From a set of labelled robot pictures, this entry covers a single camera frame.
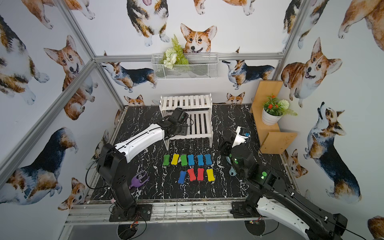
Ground light blue eraser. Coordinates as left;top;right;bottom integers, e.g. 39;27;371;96
197;155;205;166
205;154;213;166
188;155;195;166

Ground green eraser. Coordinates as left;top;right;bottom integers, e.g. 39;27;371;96
163;155;170;166
180;155;188;167

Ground yellow eraser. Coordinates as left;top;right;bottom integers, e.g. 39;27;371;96
171;154;180;166
206;169;215;182

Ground red eraser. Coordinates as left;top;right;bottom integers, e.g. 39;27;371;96
197;168;205;181
187;168;197;182

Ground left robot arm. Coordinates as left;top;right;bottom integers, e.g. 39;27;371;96
96;108;189;219

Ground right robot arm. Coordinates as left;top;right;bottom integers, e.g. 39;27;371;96
219;127;348;240

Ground white wooden two-tier shelf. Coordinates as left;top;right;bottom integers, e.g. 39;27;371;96
160;94;214;147

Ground wooden corner shelf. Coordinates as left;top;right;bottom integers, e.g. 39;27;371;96
251;81;297;155

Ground teal dustpan with brush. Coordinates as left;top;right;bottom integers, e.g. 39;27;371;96
226;156;237;177

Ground white plant pot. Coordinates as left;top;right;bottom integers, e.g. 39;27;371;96
262;109;282;126

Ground green potted plant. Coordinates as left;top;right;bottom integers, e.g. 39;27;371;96
263;95;298;117

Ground artificial fern and flowers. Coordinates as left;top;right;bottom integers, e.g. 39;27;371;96
160;35;189;70

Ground purple pink garden fork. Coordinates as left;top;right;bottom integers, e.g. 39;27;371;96
111;171;150;206

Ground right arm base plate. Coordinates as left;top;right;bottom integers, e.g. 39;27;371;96
230;202;261;219

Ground white wire wall basket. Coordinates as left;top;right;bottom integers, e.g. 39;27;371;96
151;54;219;80

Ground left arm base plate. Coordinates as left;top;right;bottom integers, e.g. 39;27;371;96
109;204;153;222

